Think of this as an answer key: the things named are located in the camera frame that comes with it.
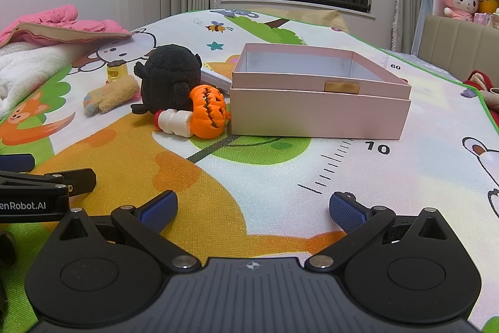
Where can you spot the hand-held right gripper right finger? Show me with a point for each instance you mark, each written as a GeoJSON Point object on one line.
{"type": "Point", "coordinates": [349, 212]}

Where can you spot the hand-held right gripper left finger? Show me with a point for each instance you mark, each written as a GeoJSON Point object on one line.
{"type": "Point", "coordinates": [158, 210]}

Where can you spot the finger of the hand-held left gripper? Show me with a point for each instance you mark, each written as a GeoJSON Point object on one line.
{"type": "Point", "coordinates": [82, 180]}
{"type": "Point", "coordinates": [15, 163]}

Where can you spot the small white bottle red cap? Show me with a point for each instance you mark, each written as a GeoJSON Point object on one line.
{"type": "Point", "coordinates": [175, 121]}

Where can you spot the tan furry plush glove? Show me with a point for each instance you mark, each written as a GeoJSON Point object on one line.
{"type": "Point", "coordinates": [113, 95]}

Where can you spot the pink cardboard box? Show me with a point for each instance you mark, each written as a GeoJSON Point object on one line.
{"type": "Point", "coordinates": [312, 114]}

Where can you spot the orange pumpkin toy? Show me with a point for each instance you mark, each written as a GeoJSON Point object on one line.
{"type": "Point", "coordinates": [206, 114]}

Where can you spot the black plush toy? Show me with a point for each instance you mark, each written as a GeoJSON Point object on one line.
{"type": "Point", "coordinates": [167, 75]}

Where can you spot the printed cartoon play mat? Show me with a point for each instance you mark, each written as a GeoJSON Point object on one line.
{"type": "Point", "coordinates": [273, 169]}

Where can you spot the white fleece blanket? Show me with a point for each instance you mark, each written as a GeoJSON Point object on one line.
{"type": "Point", "coordinates": [27, 67]}

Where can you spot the yellow toy with brown top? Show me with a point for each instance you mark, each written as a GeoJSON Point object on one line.
{"type": "Point", "coordinates": [116, 72]}

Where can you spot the pink padded jacket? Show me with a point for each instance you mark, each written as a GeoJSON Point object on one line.
{"type": "Point", "coordinates": [58, 19]}

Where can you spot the beige knit cloth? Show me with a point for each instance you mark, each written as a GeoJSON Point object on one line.
{"type": "Point", "coordinates": [491, 103]}

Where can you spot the red cloth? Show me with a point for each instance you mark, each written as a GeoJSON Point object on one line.
{"type": "Point", "coordinates": [477, 79]}

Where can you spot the beige padded headboard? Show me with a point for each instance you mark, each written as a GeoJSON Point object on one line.
{"type": "Point", "coordinates": [456, 44]}

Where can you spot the yellow plush toy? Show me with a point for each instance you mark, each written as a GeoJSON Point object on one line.
{"type": "Point", "coordinates": [489, 4]}

